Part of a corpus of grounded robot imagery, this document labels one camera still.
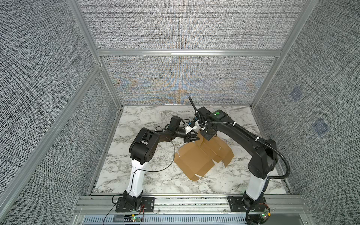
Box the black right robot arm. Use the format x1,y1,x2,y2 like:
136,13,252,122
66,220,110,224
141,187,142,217
195,107,278,211

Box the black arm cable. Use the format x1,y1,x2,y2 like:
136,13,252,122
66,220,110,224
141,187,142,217
102,123,192,225
187,96,291,225

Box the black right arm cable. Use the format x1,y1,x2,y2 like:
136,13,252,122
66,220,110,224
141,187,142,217
187,96,291,225

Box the brown cardboard box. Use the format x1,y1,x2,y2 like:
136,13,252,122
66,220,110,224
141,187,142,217
174,134,234,182

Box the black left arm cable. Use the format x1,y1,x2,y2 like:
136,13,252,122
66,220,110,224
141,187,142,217
102,123,192,225

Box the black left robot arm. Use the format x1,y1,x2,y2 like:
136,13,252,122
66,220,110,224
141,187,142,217
122,116,199,210

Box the aluminium enclosure frame bars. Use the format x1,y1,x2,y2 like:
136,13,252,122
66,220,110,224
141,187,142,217
0,0,320,210

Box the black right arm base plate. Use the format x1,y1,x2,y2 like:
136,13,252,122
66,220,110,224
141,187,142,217
227,196,271,215

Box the aluminium front rail frame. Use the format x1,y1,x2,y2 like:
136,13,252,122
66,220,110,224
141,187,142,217
70,194,315,225

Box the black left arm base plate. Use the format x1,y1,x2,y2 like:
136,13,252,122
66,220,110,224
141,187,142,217
115,196,155,213

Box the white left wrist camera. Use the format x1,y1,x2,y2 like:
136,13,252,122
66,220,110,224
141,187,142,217
185,121,198,135

